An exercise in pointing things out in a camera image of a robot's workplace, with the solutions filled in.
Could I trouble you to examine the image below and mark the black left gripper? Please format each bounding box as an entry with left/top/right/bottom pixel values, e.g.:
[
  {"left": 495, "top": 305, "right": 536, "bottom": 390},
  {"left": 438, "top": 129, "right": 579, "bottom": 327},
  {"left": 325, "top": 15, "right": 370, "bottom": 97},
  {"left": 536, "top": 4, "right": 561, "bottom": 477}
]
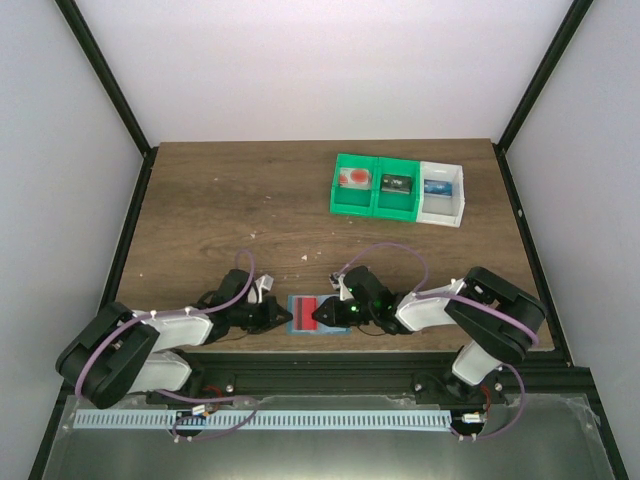
[{"left": 231, "top": 296, "right": 293, "bottom": 335}]

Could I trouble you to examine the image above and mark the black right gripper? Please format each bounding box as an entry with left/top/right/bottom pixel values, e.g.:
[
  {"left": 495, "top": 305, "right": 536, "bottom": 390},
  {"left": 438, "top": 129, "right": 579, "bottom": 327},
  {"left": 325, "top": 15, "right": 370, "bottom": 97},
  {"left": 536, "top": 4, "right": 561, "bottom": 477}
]
[{"left": 313, "top": 296, "right": 377, "bottom": 328}]

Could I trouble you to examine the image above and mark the red circles credit card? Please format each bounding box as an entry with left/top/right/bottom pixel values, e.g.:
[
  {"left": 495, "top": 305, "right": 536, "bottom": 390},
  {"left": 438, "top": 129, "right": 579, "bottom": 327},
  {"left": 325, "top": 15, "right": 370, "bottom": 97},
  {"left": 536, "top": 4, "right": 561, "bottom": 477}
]
[{"left": 291, "top": 296, "right": 318, "bottom": 333}]

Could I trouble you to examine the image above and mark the blue card holder wallet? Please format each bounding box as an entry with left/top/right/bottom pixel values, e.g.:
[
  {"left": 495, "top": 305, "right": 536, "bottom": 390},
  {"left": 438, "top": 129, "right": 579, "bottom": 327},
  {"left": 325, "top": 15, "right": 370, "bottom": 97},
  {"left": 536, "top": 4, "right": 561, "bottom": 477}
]
[{"left": 287, "top": 295, "right": 351, "bottom": 336}]

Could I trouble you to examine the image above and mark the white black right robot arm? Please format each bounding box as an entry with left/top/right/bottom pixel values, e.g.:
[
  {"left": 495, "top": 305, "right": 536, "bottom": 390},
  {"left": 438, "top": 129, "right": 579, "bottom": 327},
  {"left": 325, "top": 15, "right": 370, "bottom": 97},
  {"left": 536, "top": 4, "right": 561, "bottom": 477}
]
[{"left": 311, "top": 266, "right": 547, "bottom": 403}]

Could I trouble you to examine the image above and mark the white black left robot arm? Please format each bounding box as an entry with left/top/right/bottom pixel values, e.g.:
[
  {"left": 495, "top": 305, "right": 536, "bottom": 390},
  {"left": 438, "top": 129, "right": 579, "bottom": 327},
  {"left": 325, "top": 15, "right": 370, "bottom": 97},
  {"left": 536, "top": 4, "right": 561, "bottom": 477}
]
[{"left": 55, "top": 269, "right": 293, "bottom": 409}]

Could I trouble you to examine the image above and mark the red circles card stack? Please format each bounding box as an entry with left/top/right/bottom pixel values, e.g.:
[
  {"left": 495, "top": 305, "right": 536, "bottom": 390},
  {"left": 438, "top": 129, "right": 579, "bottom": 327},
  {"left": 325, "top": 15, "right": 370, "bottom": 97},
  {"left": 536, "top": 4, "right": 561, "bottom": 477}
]
[{"left": 338, "top": 167, "right": 372, "bottom": 190}]

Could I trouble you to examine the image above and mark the black VIP card stack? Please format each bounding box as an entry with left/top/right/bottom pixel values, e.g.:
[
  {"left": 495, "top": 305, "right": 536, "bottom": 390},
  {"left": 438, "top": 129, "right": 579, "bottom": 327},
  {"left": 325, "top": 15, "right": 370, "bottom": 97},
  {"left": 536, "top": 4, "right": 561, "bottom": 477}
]
[{"left": 380, "top": 174, "right": 413, "bottom": 194}]

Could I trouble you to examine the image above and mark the blue card stack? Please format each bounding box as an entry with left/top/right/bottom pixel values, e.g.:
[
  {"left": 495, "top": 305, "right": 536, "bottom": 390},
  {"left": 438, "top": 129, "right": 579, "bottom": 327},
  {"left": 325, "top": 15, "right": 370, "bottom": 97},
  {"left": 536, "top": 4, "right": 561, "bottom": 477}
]
[{"left": 423, "top": 179, "right": 453, "bottom": 197}]

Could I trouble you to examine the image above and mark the left green plastic bin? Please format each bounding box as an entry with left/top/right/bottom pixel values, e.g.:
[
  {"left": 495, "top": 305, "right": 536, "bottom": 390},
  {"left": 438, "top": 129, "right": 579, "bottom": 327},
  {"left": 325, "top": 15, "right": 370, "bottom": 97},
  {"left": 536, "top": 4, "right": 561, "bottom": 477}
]
[{"left": 329, "top": 153, "right": 379, "bottom": 217}]

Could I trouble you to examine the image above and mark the green plastic bin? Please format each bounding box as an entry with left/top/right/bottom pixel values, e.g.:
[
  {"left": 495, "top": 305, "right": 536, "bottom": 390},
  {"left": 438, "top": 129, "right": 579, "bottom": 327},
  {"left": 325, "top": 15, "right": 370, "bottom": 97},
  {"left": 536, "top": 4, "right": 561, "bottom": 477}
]
[
  {"left": 329, "top": 153, "right": 379, "bottom": 217},
  {"left": 373, "top": 157, "right": 420, "bottom": 223}
]

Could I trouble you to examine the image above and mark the right green plastic bin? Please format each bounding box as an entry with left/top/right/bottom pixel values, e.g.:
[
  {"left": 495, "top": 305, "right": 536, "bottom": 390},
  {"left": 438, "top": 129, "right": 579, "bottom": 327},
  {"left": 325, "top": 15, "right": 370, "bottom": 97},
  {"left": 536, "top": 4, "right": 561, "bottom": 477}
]
[{"left": 373, "top": 157, "right": 420, "bottom": 223}]

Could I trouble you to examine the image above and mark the white plastic bin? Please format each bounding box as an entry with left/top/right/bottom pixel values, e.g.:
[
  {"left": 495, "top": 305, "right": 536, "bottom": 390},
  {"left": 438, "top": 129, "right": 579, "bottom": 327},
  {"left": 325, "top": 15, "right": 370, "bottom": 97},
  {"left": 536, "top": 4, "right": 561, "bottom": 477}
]
[{"left": 416, "top": 161, "right": 465, "bottom": 228}]

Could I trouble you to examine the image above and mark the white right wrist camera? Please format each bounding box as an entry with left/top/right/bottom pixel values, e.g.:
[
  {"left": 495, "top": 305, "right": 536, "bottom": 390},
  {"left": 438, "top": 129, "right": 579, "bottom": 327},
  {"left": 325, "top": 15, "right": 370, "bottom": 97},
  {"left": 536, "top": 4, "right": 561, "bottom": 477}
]
[{"left": 329, "top": 272, "right": 349, "bottom": 301}]

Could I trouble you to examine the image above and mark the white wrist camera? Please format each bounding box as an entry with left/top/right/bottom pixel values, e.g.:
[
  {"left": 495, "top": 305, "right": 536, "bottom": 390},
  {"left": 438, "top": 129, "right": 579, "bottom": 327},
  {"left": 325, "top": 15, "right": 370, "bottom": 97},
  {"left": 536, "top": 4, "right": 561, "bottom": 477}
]
[
  {"left": 249, "top": 274, "right": 274, "bottom": 304},
  {"left": 329, "top": 272, "right": 349, "bottom": 301}
]

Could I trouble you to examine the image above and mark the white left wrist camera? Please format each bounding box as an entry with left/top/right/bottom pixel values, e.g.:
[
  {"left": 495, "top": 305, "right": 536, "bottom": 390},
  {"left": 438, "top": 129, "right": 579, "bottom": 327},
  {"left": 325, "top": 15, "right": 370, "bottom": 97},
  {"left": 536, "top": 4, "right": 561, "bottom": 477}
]
[{"left": 249, "top": 274, "right": 274, "bottom": 304}]

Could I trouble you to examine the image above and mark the light blue slotted cable duct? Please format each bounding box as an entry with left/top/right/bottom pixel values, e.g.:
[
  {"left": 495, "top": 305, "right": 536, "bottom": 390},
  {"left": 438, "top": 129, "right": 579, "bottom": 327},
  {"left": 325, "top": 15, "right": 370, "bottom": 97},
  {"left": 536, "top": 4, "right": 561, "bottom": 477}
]
[{"left": 72, "top": 409, "right": 452, "bottom": 432}]

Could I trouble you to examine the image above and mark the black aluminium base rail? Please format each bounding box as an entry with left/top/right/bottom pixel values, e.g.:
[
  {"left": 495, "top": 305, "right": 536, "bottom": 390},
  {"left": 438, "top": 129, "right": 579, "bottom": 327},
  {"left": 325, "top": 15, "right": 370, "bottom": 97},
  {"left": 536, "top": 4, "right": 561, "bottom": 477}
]
[{"left": 178, "top": 352, "right": 599, "bottom": 402}]

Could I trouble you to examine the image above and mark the grey metal base plate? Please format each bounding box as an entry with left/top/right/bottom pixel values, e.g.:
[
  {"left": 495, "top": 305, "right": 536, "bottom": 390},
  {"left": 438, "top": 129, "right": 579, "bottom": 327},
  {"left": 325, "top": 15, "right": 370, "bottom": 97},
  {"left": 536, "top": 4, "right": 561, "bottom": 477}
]
[{"left": 43, "top": 394, "right": 615, "bottom": 479}]

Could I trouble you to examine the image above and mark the black frame post left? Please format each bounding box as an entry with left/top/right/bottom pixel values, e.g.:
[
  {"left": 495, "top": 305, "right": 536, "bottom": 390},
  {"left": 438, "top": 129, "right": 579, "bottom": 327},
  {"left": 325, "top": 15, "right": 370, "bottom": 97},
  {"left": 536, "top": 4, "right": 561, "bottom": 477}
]
[{"left": 53, "top": 0, "right": 153, "bottom": 157}]

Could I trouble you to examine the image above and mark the black frame post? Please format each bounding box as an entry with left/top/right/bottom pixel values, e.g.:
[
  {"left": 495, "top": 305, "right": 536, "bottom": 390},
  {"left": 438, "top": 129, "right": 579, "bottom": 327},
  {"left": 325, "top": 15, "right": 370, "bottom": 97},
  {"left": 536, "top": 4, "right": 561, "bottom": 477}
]
[
  {"left": 497, "top": 0, "right": 595, "bottom": 151},
  {"left": 53, "top": 0, "right": 153, "bottom": 157}
]

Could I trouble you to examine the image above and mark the black frame post right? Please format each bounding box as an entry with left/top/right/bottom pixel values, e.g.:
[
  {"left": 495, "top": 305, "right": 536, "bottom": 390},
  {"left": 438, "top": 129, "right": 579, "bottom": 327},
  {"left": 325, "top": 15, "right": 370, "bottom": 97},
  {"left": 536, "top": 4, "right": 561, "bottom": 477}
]
[{"left": 497, "top": 0, "right": 595, "bottom": 151}]

